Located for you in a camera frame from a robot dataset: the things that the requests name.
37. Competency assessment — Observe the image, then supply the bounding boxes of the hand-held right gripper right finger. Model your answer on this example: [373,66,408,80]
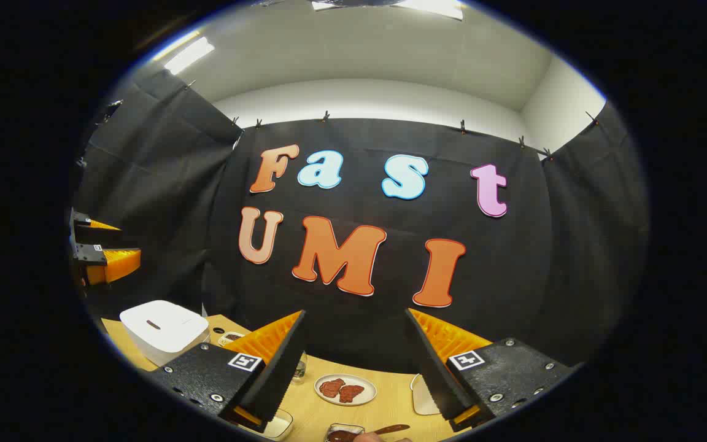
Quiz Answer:
[405,308,578,434]

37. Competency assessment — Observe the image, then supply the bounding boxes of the white toaster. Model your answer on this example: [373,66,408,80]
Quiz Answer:
[411,373,441,416]

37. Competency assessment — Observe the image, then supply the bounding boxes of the white round plate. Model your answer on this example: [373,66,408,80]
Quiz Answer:
[314,374,377,406]

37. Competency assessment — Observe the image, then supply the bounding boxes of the metal wire chopstick holder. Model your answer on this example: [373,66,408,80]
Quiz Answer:
[324,422,366,442]

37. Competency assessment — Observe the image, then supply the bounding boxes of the white rice cooker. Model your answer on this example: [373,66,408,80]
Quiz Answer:
[119,300,211,368]

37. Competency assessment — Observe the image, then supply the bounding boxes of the ceiling light panel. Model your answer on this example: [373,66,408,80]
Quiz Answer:
[163,37,215,76]
[311,0,466,20]

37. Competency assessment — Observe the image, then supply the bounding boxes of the brown wooden spoon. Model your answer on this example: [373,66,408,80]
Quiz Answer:
[328,424,411,442]

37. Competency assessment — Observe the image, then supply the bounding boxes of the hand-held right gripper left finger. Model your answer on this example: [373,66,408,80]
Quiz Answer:
[148,310,306,433]

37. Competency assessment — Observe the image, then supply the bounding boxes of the black backdrop cloth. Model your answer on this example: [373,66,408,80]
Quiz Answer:
[74,64,649,375]

